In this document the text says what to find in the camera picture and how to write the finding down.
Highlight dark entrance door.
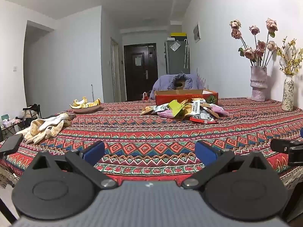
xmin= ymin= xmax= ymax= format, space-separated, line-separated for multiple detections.
xmin=123 ymin=43 xmax=159 ymax=101

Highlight white interior door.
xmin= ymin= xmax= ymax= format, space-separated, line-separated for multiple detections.
xmin=111 ymin=37 xmax=122 ymax=103

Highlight pink snack packet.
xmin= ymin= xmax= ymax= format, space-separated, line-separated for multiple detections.
xmin=211 ymin=106 xmax=226 ymax=116
xmin=157 ymin=110 xmax=176 ymax=119

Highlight pink ceramic vase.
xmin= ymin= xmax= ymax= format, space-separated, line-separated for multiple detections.
xmin=250 ymin=65 xmax=268 ymax=102

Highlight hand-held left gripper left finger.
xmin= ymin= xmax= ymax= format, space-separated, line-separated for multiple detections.
xmin=30 ymin=141 xmax=119 ymax=190

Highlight bunch of dried pink roses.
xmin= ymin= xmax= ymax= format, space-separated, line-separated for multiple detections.
xmin=229 ymin=18 xmax=278 ymax=67

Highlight brown chair back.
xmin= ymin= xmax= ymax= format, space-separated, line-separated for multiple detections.
xmin=174 ymin=77 xmax=186 ymax=90

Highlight yellow flower branches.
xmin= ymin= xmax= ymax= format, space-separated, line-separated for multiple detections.
xmin=276 ymin=37 xmax=303 ymax=76

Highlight purple jacket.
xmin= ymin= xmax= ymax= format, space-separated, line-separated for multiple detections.
xmin=149 ymin=73 xmax=205 ymax=100

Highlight pile of mixed snack packets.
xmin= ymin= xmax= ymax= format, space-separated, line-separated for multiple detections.
xmin=140 ymin=98 xmax=230 ymax=124

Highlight wall electrical panel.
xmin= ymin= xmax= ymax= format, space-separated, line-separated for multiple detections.
xmin=193 ymin=22 xmax=201 ymax=43

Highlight red cardboard box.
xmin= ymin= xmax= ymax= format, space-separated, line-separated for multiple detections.
xmin=155 ymin=89 xmax=218 ymax=107

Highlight grey refrigerator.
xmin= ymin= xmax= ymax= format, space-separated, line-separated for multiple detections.
xmin=165 ymin=39 xmax=190 ymax=75

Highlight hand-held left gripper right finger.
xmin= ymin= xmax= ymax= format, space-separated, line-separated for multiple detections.
xmin=180 ymin=141 xmax=273 ymax=190

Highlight floral white vase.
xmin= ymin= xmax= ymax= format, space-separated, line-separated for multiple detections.
xmin=282 ymin=74 xmax=294 ymax=111

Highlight black smartphone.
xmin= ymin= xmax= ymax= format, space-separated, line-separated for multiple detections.
xmin=0 ymin=134 xmax=24 ymax=154

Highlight small cluttered side table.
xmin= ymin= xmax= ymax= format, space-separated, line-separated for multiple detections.
xmin=0 ymin=115 xmax=24 ymax=135

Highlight white folded umbrella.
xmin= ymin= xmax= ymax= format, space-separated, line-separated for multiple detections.
xmin=183 ymin=39 xmax=190 ymax=69

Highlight bowl of fruit peels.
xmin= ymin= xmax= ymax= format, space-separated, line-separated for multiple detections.
xmin=70 ymin=96 xmax=102 ymax=109

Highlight green snack packet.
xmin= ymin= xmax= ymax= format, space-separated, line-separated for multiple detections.
xmin=168 ymin=99 xmax=187 ymax=117

